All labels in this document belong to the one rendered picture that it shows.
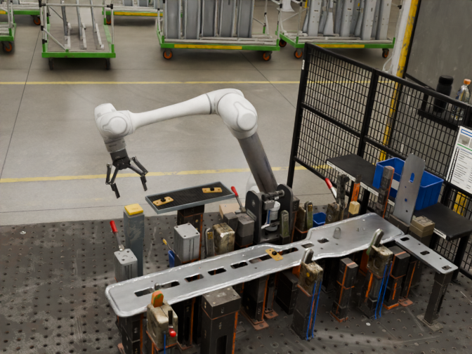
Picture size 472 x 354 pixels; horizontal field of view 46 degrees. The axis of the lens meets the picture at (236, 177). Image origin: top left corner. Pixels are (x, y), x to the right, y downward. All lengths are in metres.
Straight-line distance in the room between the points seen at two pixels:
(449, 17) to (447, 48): 0.23
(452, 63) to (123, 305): 3.36
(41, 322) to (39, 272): 0.35
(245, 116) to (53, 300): 1.16
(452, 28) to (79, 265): 3.28
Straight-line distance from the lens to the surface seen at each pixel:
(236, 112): 2.46
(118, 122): 2.32
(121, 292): 2.12
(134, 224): 2.31
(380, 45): 10.21
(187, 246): 2.24
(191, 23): 9.05
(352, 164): 3.21
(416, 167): 2.66
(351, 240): 2.54
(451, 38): 4.69
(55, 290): 2.66
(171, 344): 1.99
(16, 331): 2.48
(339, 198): 2.65
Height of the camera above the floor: 2.31
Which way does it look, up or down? 26 degrees down
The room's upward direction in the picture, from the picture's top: 5 degrees clockwise
